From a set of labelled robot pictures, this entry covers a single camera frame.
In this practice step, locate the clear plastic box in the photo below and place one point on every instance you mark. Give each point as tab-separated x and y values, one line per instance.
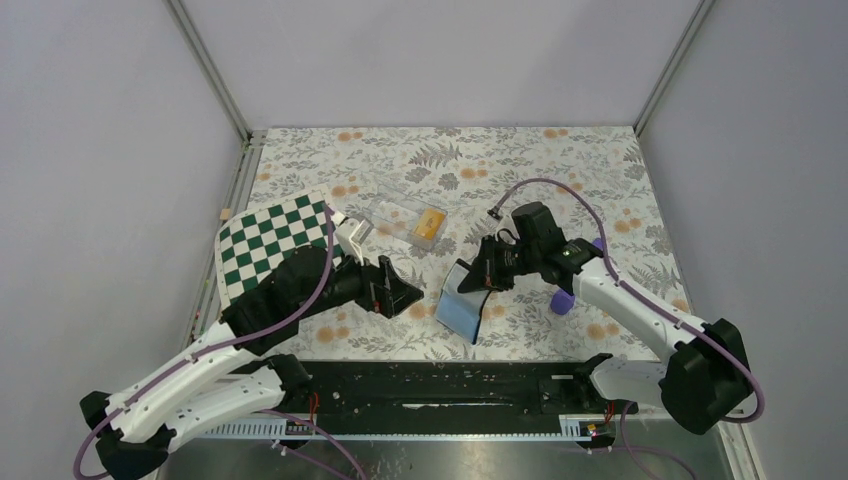
396	213

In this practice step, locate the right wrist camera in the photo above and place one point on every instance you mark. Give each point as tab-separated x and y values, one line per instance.
493	213

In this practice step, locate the floral table mat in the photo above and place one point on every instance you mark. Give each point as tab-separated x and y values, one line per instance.
594	181

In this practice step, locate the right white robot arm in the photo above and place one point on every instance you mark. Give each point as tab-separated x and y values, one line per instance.
701	371

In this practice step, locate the purple cylindrical marker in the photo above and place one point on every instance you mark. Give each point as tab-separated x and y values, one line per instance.
563	301

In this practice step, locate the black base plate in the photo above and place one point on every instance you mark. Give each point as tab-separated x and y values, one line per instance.
354	388

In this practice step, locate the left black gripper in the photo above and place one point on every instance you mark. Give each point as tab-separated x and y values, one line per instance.
390	294

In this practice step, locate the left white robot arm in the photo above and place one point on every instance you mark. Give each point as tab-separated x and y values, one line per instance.
231	371

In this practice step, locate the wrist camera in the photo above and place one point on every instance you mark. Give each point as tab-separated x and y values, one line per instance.
493	213
350	233

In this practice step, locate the green white checkered board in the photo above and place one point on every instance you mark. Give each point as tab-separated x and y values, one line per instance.
254	242

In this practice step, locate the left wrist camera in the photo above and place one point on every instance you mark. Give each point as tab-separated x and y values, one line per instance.
350	233

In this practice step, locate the white slotted cable duct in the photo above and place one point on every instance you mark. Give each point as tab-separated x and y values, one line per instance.
414	425

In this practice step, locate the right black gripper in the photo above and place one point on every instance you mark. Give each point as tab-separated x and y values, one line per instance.
485	273

